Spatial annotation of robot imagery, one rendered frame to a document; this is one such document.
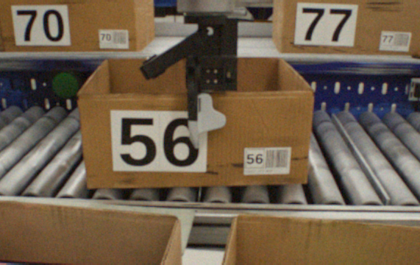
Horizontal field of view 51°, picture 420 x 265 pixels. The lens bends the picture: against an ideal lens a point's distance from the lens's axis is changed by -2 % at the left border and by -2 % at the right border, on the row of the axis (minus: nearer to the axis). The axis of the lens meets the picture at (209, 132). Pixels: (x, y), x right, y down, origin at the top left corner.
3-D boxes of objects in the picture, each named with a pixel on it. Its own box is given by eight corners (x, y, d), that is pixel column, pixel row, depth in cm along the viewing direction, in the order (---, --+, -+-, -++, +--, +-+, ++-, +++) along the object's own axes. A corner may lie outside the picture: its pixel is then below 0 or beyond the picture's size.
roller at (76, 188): (52, 222, 76) (48, 197, 74) (120, 121, 125) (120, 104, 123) (80, 224, 76) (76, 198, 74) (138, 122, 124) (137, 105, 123)
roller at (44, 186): (17, 221, 76) (12, 196, 75) (98, 121, 125) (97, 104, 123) (43, 222, 76) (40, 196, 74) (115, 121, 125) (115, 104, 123)
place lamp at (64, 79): (53, 99, 120) (50, 73, 117) (54, 97, 121) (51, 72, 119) (78, 99, 120) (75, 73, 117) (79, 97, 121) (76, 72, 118)
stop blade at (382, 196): (379, 243, 78) (387, 199, 75) (328, 144, 121) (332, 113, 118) (382, 243, 78) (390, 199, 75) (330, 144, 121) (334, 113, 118)
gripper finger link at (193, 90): (197, 122, 69) (197, 65, 68) (187, 122, 69) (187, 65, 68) (198, 118, 74) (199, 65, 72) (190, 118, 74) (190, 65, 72)
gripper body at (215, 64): (237, 96, 69) (238, 15, 66) (182, 95, 69) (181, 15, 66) (236, 87, 77) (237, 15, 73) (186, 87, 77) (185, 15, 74)
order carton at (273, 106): (85, 188, 77) (74, 95, 71) (111, 129, 105) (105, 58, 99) (308, 184, 79) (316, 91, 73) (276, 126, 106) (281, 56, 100)
